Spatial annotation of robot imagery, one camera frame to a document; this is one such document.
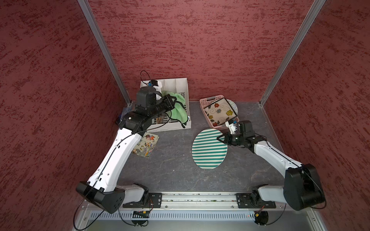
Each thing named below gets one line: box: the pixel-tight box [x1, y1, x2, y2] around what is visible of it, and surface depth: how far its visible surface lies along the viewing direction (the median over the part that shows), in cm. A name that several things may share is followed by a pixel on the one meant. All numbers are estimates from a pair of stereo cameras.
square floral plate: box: [203, 97, 238, 128], surface depth 111 cm
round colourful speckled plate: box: [225, 98, 238, 116], surface depth 109 cm
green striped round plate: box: [191, 128, 229, 170], surface depth 89 cm
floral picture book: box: [132, 131, 160, 159], surface depth 97 cm
